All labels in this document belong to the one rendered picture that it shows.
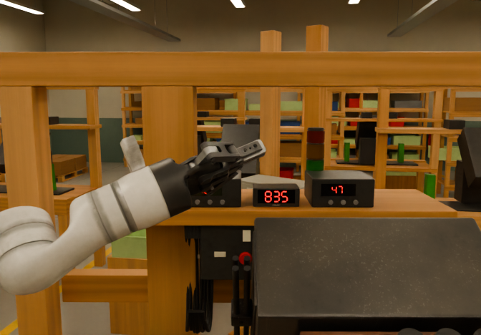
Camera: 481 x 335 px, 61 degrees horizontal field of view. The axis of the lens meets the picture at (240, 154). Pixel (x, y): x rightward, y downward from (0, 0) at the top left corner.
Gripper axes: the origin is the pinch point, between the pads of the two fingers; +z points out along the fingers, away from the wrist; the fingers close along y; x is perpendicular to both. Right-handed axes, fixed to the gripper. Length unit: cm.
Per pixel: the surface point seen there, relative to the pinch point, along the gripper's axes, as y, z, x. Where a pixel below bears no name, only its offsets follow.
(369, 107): -731, 570, 293
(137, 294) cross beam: -84, -27, 7
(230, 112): -597, 215, 343
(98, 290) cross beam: -85, -37, 13
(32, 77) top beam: -41, -28, 62
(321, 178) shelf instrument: -42, 27, 3
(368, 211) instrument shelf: -43, 33, -9
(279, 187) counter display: -44.8, 17.2, 6.6
